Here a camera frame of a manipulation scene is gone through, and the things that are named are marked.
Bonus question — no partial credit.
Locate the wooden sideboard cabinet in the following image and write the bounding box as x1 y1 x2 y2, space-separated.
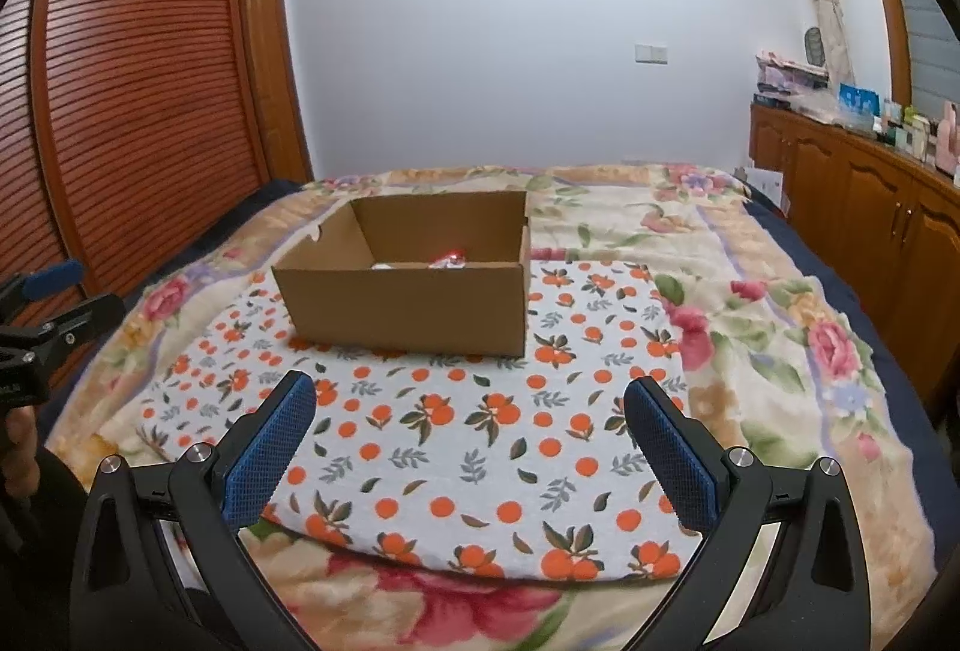
748 103 958 409

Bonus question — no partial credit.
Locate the person's left hand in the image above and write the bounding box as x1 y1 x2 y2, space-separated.
2 406 41 500

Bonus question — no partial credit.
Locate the orange print white cloth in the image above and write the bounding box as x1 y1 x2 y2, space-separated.
137 261 700 581

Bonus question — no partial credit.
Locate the red white snack pouch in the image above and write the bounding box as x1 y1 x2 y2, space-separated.
428 250 467 269

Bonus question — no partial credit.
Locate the pink bottle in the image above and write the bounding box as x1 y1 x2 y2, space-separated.
935 102 960 176

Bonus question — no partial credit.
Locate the white wall switch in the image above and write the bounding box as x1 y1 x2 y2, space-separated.
635 43 669 64

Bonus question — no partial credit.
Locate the brown cardboard box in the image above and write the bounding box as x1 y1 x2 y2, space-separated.
274 191 530 358

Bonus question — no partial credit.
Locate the louvered wooden wardrobe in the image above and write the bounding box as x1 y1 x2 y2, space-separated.
2 0 267 325

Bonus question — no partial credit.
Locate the wooden door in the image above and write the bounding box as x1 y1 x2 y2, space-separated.
242 0 313 183

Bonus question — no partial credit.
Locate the window roller blind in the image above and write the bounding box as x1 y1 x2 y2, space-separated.
901 0 960 121

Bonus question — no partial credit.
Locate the blue box on cabinet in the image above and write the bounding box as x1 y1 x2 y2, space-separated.
838 82 880 116

